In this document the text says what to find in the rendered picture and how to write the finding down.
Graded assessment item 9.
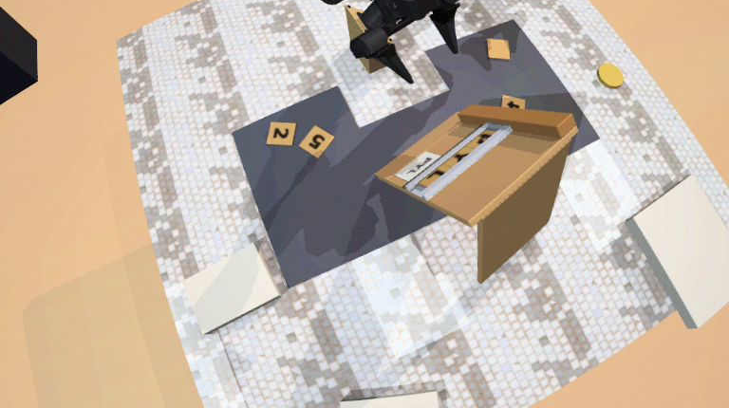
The yellow round disc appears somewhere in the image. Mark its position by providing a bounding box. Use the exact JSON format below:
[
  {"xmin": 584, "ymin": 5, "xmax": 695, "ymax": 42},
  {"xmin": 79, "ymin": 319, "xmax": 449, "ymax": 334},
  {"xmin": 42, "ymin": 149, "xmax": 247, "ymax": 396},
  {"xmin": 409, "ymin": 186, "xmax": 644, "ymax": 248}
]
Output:
[{"xmin": 597, "ymin": 63, "xmax": 624, "ymax": 89}]

